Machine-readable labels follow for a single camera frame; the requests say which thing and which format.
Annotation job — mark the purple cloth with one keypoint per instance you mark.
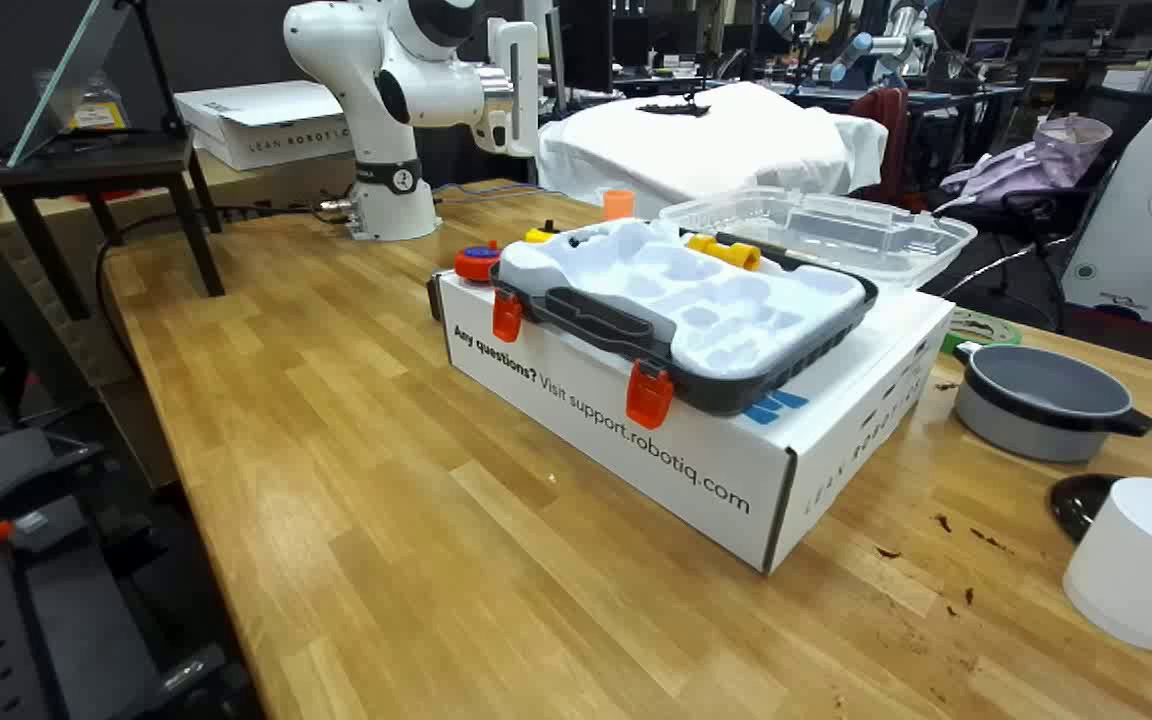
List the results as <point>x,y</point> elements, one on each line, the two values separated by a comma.
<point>1048,163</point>

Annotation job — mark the flat white box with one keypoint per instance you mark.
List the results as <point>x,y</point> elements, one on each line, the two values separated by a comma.
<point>262,124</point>

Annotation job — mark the yellow toy tool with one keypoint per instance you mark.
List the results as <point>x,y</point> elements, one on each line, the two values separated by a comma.
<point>729,254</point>

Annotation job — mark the red and blue toy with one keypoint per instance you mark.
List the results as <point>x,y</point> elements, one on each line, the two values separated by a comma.
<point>479,262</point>

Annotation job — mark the white cloth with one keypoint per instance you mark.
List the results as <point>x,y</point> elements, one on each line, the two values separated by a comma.
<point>669,149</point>

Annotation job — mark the black side table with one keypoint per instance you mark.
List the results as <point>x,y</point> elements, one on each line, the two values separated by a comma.
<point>100,166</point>

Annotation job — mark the white cylindrical container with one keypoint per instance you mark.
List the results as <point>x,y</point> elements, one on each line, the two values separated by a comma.
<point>1110,572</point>

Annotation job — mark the grey pot with handle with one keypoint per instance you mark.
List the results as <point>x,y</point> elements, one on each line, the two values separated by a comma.
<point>1040,406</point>

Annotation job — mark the yellow toy object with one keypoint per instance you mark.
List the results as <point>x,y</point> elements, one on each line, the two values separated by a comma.
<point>543,234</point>

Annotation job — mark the clear plastic case lid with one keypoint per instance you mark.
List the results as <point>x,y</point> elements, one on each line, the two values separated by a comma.
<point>889,244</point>

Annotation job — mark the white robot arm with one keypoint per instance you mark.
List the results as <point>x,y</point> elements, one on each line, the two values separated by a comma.
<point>400,64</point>

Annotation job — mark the white cardboard box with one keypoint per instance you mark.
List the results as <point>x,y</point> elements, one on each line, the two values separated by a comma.
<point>753,481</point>

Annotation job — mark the orange plastic cup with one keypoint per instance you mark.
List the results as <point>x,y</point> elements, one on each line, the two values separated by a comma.
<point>617,204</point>

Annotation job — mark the black round lid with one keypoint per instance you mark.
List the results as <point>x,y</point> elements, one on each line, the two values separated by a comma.
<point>1078,500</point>

